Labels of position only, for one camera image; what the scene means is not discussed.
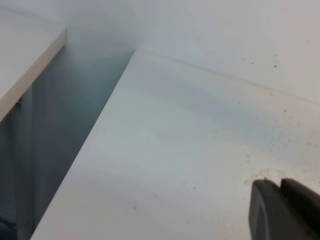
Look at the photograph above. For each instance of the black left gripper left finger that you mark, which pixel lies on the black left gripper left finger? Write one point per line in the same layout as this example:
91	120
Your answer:
270	217

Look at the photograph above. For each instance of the white side table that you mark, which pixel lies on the white side table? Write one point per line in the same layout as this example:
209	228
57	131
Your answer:
27	46

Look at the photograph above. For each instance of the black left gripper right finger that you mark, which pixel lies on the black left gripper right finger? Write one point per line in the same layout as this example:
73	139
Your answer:
305	204

